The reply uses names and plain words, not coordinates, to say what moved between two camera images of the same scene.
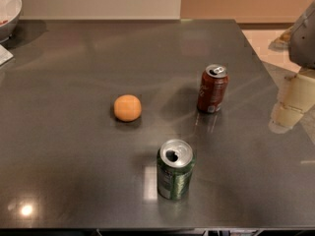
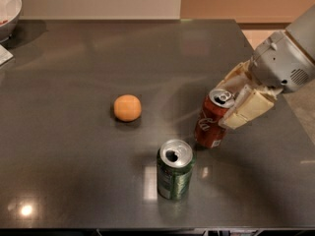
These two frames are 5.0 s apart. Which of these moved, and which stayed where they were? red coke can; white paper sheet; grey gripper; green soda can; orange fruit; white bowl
Moved: red coke can; grey gripper
Stayed: white paper sheet; white bowl; orange fruit; green soda can
